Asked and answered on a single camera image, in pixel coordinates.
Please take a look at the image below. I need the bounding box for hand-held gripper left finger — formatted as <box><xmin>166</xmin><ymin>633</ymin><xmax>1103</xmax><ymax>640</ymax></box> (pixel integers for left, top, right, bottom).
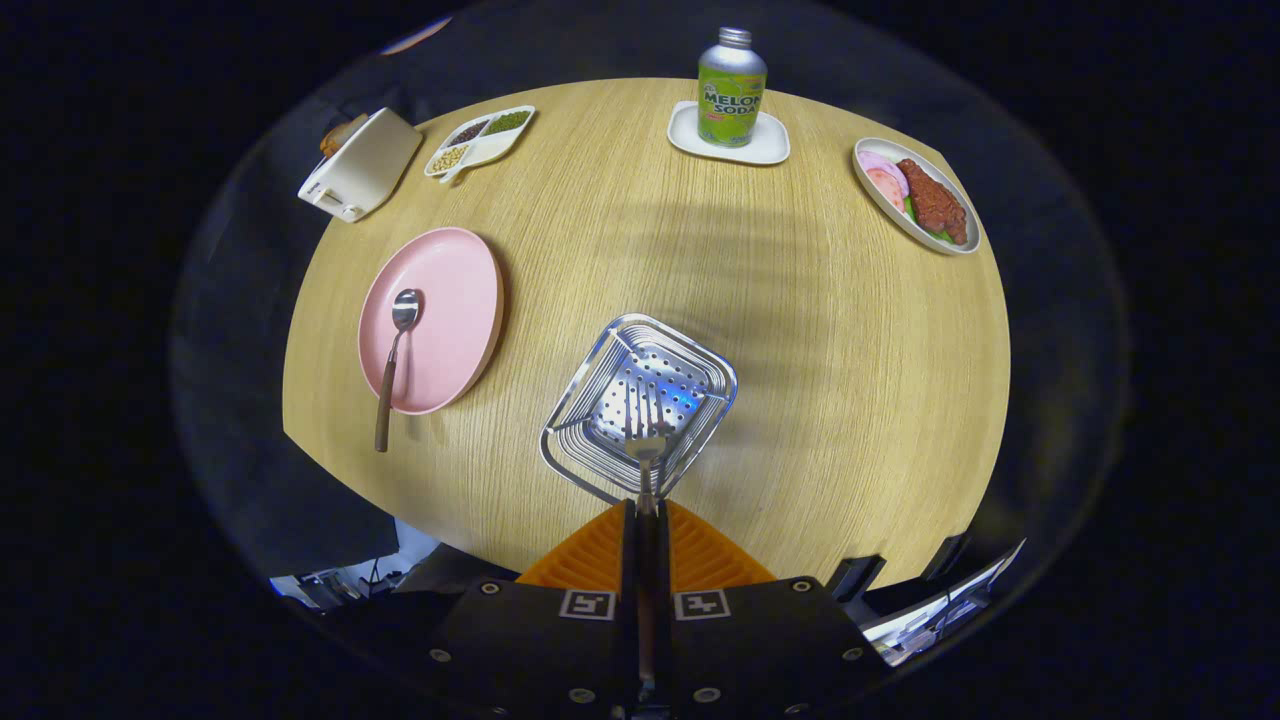
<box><xmin>425</xmin><ymin>498</ymin><xmax>641</xmax><ymax>720</ymax></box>

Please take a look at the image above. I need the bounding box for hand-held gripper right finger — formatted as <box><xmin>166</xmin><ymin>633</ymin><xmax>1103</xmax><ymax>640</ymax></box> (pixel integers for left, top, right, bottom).
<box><xmin>655</xmin><ymin>498</ymin><xmax>889</xmax><ymax>720</ymax></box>

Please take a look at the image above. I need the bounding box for fork with brown handle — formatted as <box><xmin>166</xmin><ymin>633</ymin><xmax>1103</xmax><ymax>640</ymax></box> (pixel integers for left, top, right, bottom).
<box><xmin>622</xmin><ymin>383</ymin><xmax>673</xmax><ymax>701</ymax></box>

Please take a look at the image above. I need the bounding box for spoon with brown handle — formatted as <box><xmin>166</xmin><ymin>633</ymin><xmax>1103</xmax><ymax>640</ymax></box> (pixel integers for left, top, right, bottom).
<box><xmin>374</xmin><ymin>288</ymin><xmax>422</xmax><ymax>453</ymax></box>

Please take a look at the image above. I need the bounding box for white printed sheet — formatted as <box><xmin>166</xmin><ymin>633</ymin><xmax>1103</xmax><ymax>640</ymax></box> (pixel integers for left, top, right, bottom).
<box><xmin>860</xmin><ymin>540</ymin><xmax>1026</xmax><ymax>668</ymax></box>

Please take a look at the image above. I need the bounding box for perforated metal drain basket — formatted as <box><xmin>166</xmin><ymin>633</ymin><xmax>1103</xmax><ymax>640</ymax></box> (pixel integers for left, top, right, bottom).
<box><xmin>540</xmin><ymin>313</ymin><xmax>739</xmax><ymax>506</ymax></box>

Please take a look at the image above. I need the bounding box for pink round plate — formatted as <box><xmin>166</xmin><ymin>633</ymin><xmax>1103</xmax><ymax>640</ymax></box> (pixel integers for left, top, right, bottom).
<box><xmin>358</xmin><ymin>227</ymin><xmax>506</xmax><ymax>416</ymax></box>

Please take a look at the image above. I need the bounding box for white oval food plate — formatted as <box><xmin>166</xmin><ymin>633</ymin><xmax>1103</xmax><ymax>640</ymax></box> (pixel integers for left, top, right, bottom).
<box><xmin>852</xmin><ymin>137</ymin><xmax>982</xmax><ymax>256</ymax></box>

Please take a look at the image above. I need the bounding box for brown fried meat piece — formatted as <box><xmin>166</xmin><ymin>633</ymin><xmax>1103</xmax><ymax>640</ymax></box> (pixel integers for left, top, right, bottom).
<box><xmin>897</xmin><ymin>158</ymin><xmax>969</xmax><ymax>246</ymax></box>

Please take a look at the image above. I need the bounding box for white square coaster tray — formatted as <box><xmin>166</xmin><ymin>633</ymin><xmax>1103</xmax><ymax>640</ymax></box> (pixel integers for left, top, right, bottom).
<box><xmin>667</xmin><ymin>100</ymin><xmax>791</xmax><ymax>166</ymax></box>

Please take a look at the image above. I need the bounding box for white divided dish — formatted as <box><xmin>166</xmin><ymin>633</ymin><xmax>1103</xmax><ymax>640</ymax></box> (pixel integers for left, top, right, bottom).
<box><xmin>424</xmin><ymin>104</ymin><xmax>537</xmax><ymax>185</ymax></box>

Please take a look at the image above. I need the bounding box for pale purple round slice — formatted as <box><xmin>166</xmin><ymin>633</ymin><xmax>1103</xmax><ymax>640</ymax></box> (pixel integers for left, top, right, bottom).
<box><xmin>858</xmin><ymin>150</ymin><xmax>909</xmax><ymax>196</ymax></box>

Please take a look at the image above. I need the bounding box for white toaster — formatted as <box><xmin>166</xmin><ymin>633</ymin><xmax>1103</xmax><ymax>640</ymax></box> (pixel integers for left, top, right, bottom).
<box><xmin>297</xmin><ymin>107</ymin><xmax>424</xmax><ymax>223</ymax></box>

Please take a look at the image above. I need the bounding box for brown toast slice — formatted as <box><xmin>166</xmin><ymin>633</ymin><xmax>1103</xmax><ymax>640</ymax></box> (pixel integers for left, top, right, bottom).
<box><xmin>320</xmin><ymin>113</ymin><xmax>369</xmax><ymax>159</ymax></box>

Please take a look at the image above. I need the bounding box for green soda bottle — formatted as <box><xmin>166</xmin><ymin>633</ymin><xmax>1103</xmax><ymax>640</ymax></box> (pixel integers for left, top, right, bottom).
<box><xmin>697</xmin><ymin>27</ymin><xmax>769</xmax><ymax>149</ymax></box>

